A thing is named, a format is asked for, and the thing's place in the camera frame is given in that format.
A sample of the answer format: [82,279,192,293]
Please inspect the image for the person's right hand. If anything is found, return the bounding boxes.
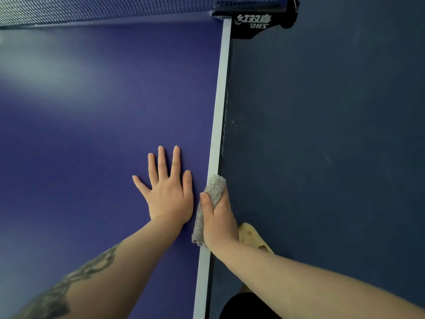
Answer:
[199,187,240,253]

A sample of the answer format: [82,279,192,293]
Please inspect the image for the person's left hand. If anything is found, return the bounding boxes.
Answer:
[132,145,194,226]

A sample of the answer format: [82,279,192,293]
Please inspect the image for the grey cleaning cloth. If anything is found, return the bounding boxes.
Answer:
[191,174,227,247]

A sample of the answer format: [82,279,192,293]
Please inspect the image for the person's right forearm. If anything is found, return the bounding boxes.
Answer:
[211,237,425,319]

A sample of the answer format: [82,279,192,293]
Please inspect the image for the person's left forearm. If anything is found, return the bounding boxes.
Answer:
[12,215,185,319]

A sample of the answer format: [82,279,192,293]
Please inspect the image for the blue table tennis table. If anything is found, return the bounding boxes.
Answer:
[0,9,233,319]

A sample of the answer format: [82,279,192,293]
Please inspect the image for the dark blue table tennis net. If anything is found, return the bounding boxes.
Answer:
[0,0,290,29]

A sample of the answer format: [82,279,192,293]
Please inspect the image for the cream left slipper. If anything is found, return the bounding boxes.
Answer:
[238,222,275,255]

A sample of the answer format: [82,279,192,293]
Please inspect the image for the black shorts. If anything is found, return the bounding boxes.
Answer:
[219,292,283,319]

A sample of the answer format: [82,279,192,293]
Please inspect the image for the black net post clamp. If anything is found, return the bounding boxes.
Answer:
[211,0,301,39]

